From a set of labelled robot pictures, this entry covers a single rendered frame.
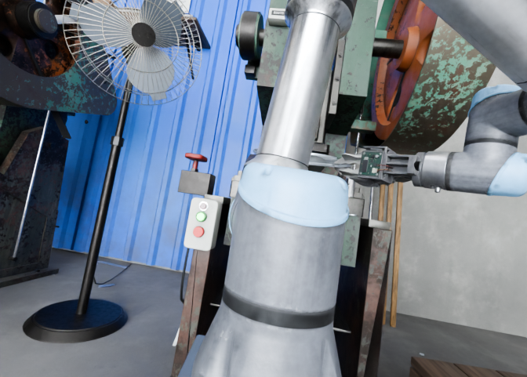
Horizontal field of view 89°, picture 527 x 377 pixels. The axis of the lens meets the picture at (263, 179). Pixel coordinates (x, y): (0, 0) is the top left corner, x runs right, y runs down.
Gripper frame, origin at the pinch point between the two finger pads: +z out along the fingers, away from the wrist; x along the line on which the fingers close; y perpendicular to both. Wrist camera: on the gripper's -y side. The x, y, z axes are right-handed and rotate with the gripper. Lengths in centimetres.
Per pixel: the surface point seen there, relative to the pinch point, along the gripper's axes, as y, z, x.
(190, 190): 19.4, 37.7, 14.1
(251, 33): 2, 47, -50
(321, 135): -17.9, 19.9, -14.1
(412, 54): -38, 0, -51
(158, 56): 17, 94, -44
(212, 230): 19.3, 22.6, 23.0
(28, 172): 46, 167, 24
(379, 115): -59, 18, -36
